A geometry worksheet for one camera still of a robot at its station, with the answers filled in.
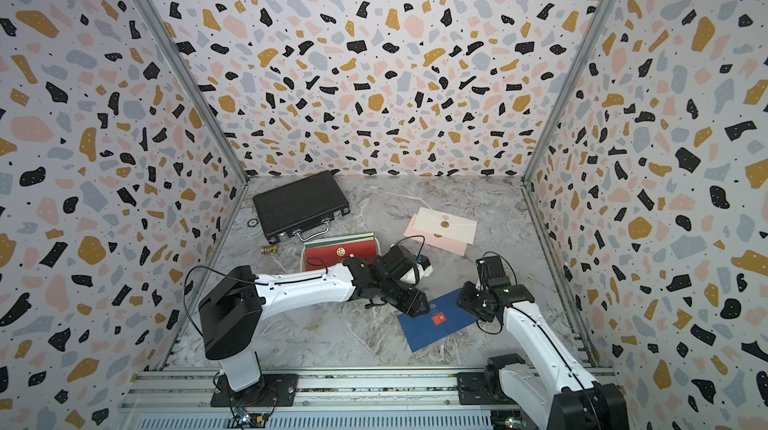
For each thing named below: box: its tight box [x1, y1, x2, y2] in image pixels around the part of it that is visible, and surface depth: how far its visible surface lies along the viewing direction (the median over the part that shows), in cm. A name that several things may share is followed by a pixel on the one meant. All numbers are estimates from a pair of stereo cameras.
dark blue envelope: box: [397, 289, 477, 353], surface depth 87 cm
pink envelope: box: [404, 213, 468, 256], surface depth 105 cm
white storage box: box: [300, 233, 381, 272], surface depth 96 cm
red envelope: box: [305, 239, 377, 271], surface depth 96 cm
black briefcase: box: [252, 170, 351, 244], surface depth 108 cm
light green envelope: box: [304, 232, 375, 247], surface depth 97 cm
